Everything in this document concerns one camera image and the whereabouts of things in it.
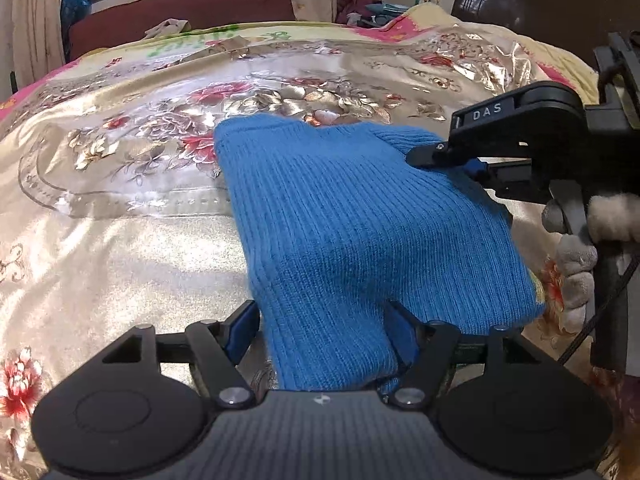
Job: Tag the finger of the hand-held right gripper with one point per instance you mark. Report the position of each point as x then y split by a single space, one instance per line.
505 175
432 156

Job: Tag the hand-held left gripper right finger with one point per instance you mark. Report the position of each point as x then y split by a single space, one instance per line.
404 336

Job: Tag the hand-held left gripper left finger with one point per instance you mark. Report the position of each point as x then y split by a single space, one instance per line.
240 331

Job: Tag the blue striped knit sweater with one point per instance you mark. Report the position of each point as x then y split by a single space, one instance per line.
350 240

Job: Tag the pile of clothes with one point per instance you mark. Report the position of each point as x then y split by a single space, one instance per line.
370 5

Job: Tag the person's right hand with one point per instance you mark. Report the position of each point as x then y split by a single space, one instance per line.
575 280

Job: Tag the dark brown headboard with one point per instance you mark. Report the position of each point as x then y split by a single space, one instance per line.
540 0

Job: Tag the floral satin blanket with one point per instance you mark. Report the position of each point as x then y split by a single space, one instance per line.
125 240

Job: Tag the white cloth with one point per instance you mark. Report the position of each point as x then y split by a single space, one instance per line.
167 29

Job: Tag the blue bag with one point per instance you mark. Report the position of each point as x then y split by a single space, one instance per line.
75 6

